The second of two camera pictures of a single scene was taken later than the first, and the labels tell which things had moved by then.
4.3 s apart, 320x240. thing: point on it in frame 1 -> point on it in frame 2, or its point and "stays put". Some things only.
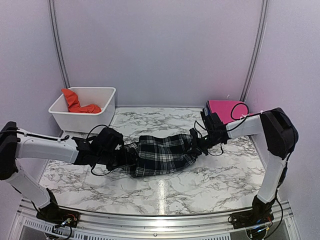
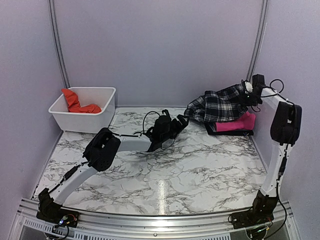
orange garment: x=74 y=105 stays put
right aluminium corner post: x=256 y=55 stays put
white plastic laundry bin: x=103 y=97 stays put
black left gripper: x=124 y=160 -> x=179 y=127
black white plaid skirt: x=158 y=154 -> x=222 y=104
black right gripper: x=197 y=149 -> x=243 y=101
